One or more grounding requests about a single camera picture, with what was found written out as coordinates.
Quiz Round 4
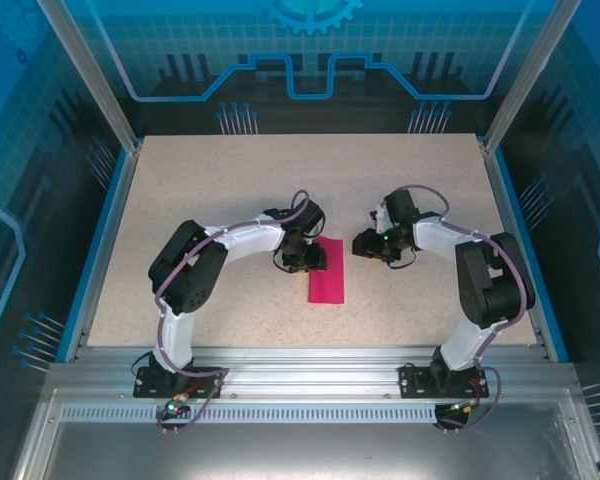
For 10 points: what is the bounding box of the pink paper sheet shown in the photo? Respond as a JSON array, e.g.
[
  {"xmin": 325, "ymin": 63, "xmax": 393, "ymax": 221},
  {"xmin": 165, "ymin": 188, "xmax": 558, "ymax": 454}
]
[{"xmin": 307, "ymin": 237, "xmax": 347, "ymax": 305}]

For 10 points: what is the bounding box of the grey metal tray panel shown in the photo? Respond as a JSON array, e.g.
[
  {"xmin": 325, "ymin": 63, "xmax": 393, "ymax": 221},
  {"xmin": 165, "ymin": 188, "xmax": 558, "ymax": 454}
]
[{"xmin": 9, "ymin": 389, "xmax": 600, "ymax": 480}]

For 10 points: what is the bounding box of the aluminium side rail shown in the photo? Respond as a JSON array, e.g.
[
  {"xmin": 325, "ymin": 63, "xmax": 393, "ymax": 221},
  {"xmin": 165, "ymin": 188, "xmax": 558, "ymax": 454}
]
[
  {"xmin": 481, "ymin": 142, "xmax": 571, "ymax": 364},
  {"xmin": 62, "ymin": 142, "xmax": 144, "ymax": 364}
]

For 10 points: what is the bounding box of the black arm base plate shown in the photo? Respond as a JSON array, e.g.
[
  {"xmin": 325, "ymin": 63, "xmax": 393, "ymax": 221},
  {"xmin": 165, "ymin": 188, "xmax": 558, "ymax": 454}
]
[
  {"xmin": 398, "ymin": 363, "xmax": 492, "ymax": 400},
  {"xmin": 132, "ymin": 366, "xmax": 225, "ymax": 400}
]

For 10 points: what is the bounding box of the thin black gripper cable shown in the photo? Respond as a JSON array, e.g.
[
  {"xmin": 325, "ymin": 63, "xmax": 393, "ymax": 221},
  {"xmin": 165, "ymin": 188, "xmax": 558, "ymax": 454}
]
[
  {"xmin": 387, "ymin": 247, "xmax": 419, "ymax": 271},
  {"xmin": 271, "ymin": 249, "xmax": 301, "ymax": 275}
]

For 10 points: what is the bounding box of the blue table edge strip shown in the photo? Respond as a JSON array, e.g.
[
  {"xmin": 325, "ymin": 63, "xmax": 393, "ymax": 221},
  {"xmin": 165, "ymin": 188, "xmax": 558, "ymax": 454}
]
[
  {"xmin": 493, "ymin": 148, "xmax": 571, "ymax": 362},
  {"xmin": 62, "ymin": 147, "xmax": 131, "ymax": 362}
]

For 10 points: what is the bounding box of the yellow connector with LED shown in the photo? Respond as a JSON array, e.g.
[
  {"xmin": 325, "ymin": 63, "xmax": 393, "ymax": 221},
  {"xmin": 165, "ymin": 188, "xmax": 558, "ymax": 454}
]
[
  {"xmin": 442, "ymin": 397, "xmax": 484, "ymax": 419},
  {"xmin": 159, "ymin": 392, "xmax": 191, "ymax": 419}
]

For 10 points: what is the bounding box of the aluminium extrusion beam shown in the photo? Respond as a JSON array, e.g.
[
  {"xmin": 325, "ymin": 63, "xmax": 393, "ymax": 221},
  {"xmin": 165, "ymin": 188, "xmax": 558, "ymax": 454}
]
[{"xmin": 47, "ymin": 344, "xmax": 579, "ymax": 401}]

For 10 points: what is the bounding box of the slotted metal cable duct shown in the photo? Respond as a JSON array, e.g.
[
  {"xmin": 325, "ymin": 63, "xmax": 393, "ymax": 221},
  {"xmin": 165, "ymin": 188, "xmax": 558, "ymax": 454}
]
[{"xmin": 58, "ymin": 404, "xmax": 484, "ymax": 425}]

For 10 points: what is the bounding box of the aluminium frame post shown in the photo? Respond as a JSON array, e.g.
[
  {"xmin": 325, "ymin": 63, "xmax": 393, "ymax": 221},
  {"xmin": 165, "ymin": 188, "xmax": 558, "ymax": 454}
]
[
  {"xmin": 35, "ymin": 0, "xmax": 145, "ymax": 154},
  {"xmin": 481, "ymin": 0, "xmax": 586, "ymax": 156}
]

